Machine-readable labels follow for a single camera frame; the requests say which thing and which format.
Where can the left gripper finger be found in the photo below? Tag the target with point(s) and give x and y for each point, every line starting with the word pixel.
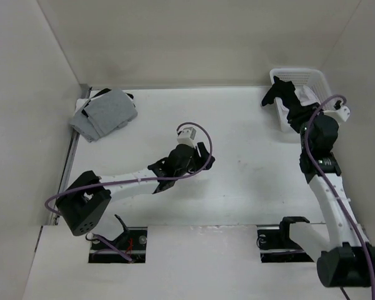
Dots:
pixel 201 149
pixel 203 163

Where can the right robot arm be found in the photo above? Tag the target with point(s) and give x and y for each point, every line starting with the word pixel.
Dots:
pixel 345 259

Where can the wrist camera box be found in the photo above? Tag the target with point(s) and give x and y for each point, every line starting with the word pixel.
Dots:
pixel 186 136
pixel 337 110

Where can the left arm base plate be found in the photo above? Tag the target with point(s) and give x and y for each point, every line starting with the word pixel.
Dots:
pixel 134 246

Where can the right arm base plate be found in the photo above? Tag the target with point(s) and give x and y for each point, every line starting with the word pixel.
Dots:
pixel 274 250

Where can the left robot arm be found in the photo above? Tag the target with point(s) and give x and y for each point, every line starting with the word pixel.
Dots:
pixel 83 205

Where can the white plastic basket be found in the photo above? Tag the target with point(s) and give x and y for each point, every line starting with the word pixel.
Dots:
pixel 310 87

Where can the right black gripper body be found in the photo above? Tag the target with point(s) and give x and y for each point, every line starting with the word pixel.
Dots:
pixel 302 132

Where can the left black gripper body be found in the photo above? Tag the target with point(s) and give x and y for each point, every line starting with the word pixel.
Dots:
pixel 194 164

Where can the left aluminium rail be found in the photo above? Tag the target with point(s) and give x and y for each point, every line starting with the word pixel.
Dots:
pixel 85 93

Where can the folded grey tank top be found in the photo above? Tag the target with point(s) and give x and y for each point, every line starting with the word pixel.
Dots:
pixel 94 129

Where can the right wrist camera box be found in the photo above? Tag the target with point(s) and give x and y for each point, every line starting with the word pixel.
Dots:
pixel 337 110

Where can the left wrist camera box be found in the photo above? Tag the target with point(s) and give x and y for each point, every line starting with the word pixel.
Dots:
pixel 186 136

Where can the white tank top in basket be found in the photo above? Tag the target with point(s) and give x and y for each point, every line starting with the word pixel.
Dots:
pixel 306 96

